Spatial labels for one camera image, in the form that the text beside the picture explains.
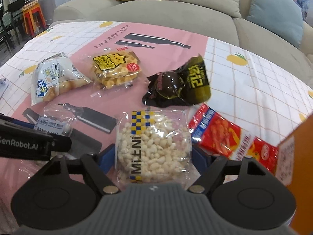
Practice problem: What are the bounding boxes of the red snack bag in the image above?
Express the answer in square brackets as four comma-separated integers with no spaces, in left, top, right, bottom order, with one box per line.
[188,103,278,173]

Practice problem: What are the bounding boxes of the puffed rice snack bag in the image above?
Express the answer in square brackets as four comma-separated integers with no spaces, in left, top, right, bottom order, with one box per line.
[115,109,193,186]

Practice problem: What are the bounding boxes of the white blue snack bag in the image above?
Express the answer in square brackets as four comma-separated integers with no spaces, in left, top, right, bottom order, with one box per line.
[30,52,91,106]

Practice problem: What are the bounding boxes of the black yellow snack bag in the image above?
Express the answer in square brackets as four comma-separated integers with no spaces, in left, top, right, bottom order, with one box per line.
[142,55,211,108]

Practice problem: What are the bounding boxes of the yellow label cracker bag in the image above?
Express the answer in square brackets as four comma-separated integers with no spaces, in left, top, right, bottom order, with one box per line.
[83,47,143,97]

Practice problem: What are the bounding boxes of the clear small snack packet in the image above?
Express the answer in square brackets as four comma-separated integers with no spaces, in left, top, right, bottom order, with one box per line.
[34,104,76,137]

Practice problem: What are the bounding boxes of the white object at edge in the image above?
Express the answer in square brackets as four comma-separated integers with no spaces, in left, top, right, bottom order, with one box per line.
[0,78,10,98]

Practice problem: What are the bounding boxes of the pink white tablecloth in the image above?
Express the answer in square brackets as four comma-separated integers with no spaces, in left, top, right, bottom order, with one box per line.
[1,22,312,234]

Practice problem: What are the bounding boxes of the orange storage box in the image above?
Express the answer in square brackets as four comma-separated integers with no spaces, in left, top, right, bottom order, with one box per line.
[275,116,312,234]

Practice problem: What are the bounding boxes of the red yellow stools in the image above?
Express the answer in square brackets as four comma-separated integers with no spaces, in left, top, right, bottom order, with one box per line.
[22,0,47,38]

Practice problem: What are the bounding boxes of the black chair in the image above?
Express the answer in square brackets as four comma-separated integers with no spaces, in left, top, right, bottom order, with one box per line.
[1,0,26,54]

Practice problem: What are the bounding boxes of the beige sofa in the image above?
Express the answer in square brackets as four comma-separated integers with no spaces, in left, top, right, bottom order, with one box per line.
[52,0,313,84]

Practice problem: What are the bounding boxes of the light blue cushion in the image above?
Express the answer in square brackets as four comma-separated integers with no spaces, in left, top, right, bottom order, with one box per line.
[247,0,303,48]

